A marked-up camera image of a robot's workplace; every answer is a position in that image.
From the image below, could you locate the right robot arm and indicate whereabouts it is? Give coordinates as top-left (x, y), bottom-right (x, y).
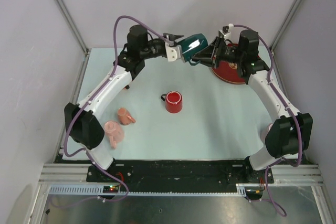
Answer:
top-left (191, 28), bottom-right (313, 183)

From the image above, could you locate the small salmon mug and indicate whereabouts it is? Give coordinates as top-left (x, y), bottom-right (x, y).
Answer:
top-left (117, 108), bottom-right (136, 125)

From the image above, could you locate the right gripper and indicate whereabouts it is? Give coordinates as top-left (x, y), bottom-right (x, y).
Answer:
top-left (192, 36), bottom-right (244, 69)

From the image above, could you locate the grey cable duct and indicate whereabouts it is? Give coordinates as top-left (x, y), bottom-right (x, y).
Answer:
top-left (49, 184), bottom-right (260, 197)

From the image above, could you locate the lilac mug black handle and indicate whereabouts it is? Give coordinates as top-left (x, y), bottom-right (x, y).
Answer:
top-left (260, 123), bottom-right (272, 143)

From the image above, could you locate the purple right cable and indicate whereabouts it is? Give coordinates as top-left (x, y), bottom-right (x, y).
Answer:
top-left (232, 24), bottom-right (275, 78)

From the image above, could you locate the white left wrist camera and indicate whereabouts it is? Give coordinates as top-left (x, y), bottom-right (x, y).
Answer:
top-left (165, 43), bottom-right (183, 62)

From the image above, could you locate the large pink mug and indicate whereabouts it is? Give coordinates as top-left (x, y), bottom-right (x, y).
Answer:
top-left (104, 121), bottom-right (124, 149)

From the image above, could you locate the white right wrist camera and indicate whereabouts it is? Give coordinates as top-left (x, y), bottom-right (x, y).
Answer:
top-left (218, 24), bottom-right (234, 40)

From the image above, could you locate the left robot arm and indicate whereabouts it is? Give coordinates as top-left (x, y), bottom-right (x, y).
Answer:
top-left (64, 24), bottom-right (182, 182)

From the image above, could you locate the round red tray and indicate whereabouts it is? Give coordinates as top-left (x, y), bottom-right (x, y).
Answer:
top-left (211, 42), bottom-right (264, 84)

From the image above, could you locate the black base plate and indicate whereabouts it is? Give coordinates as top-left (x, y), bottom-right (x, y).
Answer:
top-left (87, 159), bottom-right (274, 185)

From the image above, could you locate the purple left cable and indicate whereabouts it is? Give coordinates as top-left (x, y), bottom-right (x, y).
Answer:
top-left (113, 15), bottom-right (175, 67)

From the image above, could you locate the dark green mug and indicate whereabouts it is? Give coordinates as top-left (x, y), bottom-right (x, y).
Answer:
top-left (177, 33), bottom-right (208, 66)

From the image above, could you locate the purple cable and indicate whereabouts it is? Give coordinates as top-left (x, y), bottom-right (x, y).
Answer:
top-left (232, 24), bottom-right (275, 78)
top-left (113, 15), bottom-right (175, 67)

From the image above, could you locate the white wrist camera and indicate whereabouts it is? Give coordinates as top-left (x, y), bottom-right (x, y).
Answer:
top-left (218, 24), bottom-right (234, 40)
top-left (165, 43), bottom-right (183, 62)

